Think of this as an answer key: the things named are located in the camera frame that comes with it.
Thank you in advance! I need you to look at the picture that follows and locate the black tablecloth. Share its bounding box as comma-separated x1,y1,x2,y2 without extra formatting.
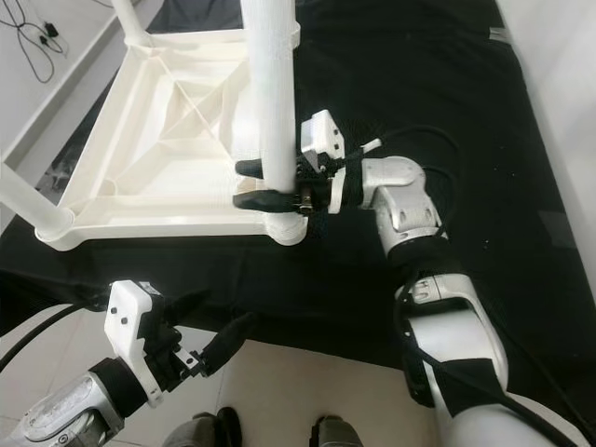
0,0,596,439

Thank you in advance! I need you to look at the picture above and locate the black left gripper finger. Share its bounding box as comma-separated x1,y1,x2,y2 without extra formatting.
203,313,257,378
166,287,211,329

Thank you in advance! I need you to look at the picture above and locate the white plastic table top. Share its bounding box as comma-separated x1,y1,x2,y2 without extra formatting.
35,28,306,252

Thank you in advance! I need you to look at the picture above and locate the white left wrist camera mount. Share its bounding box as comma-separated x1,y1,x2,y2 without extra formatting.
107,279,170,406

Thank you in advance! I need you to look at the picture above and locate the black robot foot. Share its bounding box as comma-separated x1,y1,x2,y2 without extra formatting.
216,407,243,447

